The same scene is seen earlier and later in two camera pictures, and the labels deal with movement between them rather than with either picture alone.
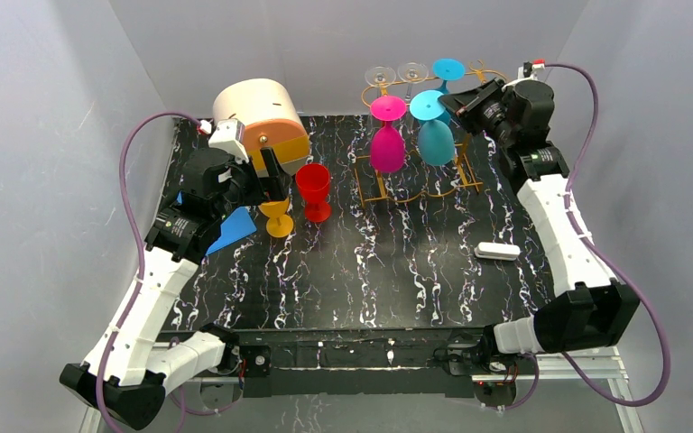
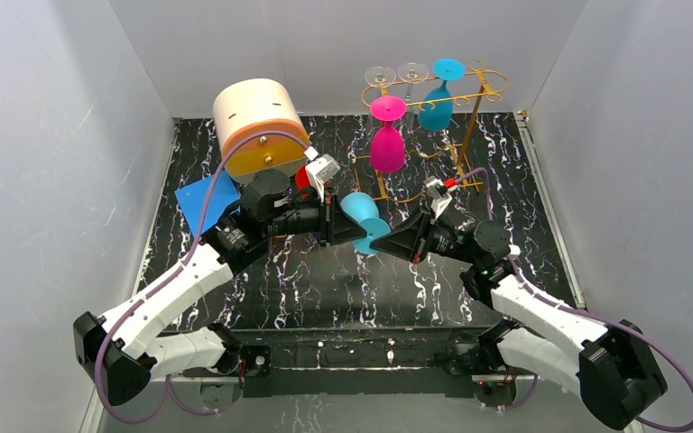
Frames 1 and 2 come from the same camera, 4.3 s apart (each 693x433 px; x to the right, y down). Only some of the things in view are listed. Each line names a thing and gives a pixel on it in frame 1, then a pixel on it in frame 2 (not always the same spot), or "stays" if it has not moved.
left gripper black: [257, 181] -> [331, 221]
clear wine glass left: [380, 77] stays
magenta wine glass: [387, 148] stays
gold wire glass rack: [418, 144] stays
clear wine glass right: [411, 72] stays
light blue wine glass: [436, 140] -> [364, 209]
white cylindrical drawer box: [271, 119] stays
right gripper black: [475, 106] -> [427, 240]
